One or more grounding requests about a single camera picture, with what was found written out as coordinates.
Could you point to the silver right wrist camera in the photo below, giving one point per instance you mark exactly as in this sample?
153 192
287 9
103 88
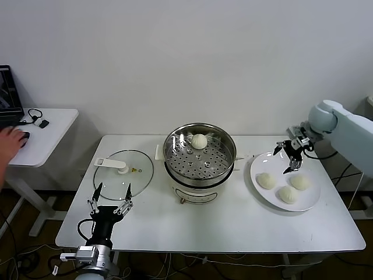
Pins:
297 130

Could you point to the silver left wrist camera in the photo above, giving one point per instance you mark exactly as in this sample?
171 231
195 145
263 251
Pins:
86 253

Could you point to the white steamed baozi bun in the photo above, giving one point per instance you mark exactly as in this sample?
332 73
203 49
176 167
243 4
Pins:
199 141
288 195
300 182
265 181

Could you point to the white round plate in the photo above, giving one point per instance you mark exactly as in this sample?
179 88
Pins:
262 163

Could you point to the black laptop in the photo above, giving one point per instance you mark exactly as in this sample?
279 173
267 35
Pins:
8 96

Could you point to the right robot arm silver white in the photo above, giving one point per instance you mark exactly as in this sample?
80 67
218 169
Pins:
349 131

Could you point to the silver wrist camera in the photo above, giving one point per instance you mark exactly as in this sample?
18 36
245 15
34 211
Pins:
297 130
86 253

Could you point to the white side table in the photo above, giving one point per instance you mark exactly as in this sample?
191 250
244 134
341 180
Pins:
52 137

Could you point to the perforated steel steamer basket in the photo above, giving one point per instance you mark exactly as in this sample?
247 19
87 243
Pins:
198 166

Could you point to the blue black computer mouse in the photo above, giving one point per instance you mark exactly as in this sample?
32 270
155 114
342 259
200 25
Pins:
26 135

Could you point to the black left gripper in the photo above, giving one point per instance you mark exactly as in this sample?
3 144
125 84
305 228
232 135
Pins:
103 221

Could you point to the small black device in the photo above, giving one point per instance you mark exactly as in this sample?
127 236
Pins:
44 124

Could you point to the white electric cooker pot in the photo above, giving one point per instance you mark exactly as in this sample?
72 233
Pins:
198 194

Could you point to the person right hand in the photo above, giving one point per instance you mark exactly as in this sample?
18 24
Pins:
11 140

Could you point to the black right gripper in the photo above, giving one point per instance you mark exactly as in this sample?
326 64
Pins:
293 148

